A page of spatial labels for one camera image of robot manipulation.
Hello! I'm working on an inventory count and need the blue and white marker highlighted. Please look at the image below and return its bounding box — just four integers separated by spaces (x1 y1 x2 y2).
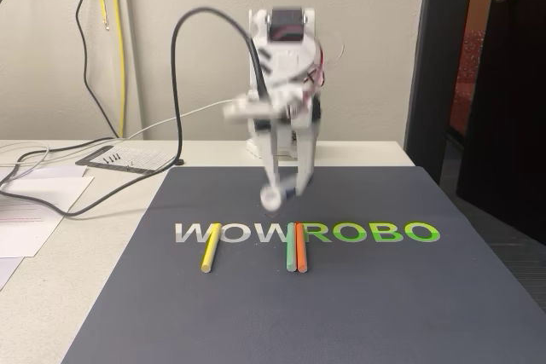
259 176 298 213

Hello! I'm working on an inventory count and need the orange chalk stick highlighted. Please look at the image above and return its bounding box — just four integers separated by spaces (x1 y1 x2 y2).
296 222 309 274

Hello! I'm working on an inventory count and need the green chalk stick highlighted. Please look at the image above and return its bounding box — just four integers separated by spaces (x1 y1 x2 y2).
285 222 299 274

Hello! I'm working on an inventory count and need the yellow chalk stick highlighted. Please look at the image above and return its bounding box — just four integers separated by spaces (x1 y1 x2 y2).
200 222 223 274

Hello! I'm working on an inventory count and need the striped black white card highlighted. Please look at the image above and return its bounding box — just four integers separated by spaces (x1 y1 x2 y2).
75 145 177 176

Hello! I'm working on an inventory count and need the dark grey WOWROBO mat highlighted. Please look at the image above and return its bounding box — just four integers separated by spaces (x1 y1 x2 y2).
61 165 546 364

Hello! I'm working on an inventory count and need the red speckled seat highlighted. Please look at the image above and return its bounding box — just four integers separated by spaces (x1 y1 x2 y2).
447 29 486 137

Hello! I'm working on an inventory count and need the blank white paper sheet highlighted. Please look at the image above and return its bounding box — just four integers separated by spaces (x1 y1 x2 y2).
0 165 89 181
0 175 96 208

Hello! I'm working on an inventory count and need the dark brown door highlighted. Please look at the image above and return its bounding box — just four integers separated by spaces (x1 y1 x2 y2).
455 0 546 250

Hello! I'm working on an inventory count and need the printed white paper sheet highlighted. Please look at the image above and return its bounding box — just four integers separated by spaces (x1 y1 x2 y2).
0 193 82 259

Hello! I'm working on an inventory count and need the pale grey paper sheet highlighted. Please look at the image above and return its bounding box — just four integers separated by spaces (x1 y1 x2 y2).
0 256 26 292

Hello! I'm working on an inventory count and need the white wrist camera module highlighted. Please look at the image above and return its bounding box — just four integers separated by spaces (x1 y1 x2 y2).
221 93 278 124

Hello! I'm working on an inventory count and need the thin white cable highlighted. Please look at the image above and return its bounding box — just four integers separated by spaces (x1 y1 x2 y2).
0 98 234 182

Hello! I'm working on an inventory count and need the long black camera cable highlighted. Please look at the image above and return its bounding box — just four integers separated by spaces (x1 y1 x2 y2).
0 0 270 217

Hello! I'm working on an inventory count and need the dark grey door frame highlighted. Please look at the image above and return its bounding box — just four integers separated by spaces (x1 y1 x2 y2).
403 0 477 186

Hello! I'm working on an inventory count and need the long yellow wire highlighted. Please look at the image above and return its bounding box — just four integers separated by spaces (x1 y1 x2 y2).
109 0 127 138

